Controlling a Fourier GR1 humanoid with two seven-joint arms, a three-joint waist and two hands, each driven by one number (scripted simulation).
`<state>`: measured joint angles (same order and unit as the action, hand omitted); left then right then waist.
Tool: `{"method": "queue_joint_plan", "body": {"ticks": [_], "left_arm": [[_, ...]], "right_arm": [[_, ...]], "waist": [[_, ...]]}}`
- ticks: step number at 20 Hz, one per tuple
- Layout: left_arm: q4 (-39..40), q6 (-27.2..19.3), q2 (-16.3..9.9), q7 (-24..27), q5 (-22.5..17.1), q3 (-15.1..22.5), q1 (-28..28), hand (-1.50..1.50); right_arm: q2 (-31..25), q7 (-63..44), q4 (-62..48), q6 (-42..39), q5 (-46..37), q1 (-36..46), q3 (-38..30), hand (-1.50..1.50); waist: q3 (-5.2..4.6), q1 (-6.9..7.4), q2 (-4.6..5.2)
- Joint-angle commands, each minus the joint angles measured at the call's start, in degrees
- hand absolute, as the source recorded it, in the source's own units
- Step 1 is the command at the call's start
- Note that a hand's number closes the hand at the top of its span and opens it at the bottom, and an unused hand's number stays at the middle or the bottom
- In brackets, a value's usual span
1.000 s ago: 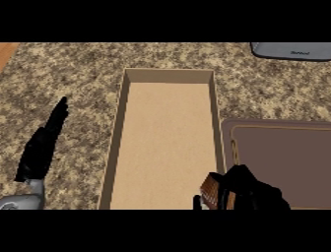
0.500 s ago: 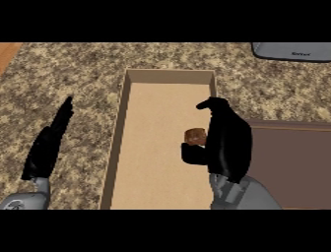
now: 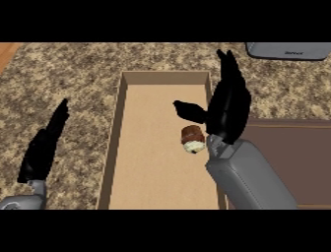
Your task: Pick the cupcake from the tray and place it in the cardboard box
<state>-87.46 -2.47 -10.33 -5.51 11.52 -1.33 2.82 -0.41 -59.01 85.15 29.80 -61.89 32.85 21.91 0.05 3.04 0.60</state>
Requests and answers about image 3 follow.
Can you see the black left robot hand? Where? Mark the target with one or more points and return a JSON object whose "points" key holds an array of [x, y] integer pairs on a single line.
{"points": [[45, 149]]}

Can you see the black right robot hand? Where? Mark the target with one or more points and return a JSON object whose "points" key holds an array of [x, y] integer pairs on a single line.
{"points": [[228, 108]]}

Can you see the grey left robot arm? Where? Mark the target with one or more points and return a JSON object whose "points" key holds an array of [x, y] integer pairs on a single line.
{"points": [[28, 197]]}

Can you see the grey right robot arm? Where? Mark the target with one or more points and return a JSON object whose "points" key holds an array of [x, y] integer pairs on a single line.
{"points": [[249, 177]]}

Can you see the brown cupcake with white frosting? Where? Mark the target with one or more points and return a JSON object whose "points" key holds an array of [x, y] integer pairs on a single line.
{"points": [[193, 139]]}

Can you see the open cardboard box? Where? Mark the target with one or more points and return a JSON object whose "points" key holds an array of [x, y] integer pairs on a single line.
{"points": [[162, 147]]}

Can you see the brown tray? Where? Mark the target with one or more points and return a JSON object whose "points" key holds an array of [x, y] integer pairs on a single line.
{"points": [[302, 164]]}

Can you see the grey appliance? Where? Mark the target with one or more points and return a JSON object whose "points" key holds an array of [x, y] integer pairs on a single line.
{"points": [[292, 50]]}

